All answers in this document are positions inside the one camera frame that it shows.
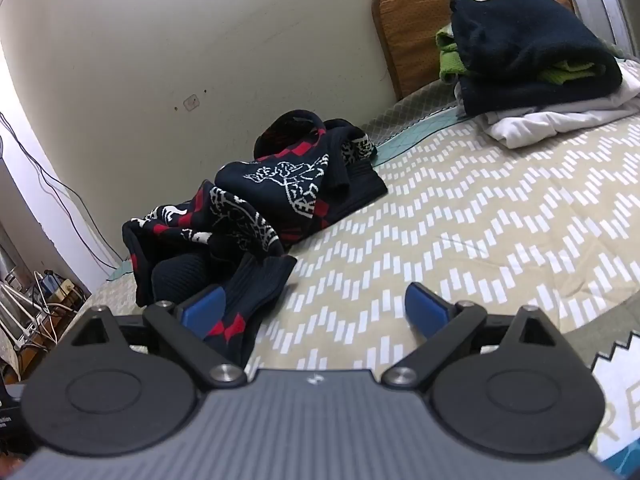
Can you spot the small wall hook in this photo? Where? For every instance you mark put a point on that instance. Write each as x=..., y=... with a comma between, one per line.
x=191, y=102

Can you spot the brown cushion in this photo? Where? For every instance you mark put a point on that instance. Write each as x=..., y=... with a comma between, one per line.
x=410, y=35

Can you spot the grey quilted mattress pad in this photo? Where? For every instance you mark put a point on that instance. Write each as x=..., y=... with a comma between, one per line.
x=400, y=116

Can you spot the folded white garment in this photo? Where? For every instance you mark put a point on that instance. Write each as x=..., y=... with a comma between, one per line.
x=525, y=130

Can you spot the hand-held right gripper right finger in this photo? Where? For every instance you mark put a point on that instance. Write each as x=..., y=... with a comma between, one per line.
x=424, y=310

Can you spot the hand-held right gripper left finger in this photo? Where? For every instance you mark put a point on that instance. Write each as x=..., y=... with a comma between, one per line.
x=200, y=311

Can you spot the folded navy garment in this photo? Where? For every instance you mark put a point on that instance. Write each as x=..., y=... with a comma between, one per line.
x=525, y=45

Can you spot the navy red white patterned sweater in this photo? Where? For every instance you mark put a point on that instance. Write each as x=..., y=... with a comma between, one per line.
x=280, y=195

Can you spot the beige zigzag patterned blanket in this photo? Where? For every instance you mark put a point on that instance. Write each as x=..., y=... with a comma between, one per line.
x=450, y=235

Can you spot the white printed paper bag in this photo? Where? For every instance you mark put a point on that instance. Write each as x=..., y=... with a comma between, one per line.
x=620, y=385

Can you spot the metal window frame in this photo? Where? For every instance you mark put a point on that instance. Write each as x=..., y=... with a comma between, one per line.
x=600, y=0

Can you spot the folded green garment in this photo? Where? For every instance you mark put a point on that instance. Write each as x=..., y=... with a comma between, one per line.
x=450, y=62

